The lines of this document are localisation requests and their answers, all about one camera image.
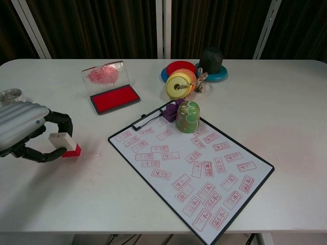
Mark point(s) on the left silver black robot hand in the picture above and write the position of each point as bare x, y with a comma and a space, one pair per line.
18, 122

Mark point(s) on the white and red stamp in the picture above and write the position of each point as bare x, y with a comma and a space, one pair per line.
64, 143

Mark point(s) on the black clipboard with stamped paper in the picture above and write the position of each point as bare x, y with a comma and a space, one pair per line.
191, 173

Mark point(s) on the clear round paper clip box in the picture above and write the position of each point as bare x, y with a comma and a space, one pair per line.
10, 95

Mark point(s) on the red ink pad case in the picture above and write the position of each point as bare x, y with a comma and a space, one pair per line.
115, 99

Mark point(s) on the dark pleated curtain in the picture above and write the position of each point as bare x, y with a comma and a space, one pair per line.
102, 25

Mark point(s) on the purple stamp block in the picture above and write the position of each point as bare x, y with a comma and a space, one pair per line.
169, 113

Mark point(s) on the green patterned cup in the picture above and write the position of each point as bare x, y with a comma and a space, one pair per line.
187, 118

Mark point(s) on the black cup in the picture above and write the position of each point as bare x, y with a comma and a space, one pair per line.
210, 60

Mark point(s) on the white frame post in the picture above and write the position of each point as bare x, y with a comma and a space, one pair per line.
30, 28
267, 28
163, 28

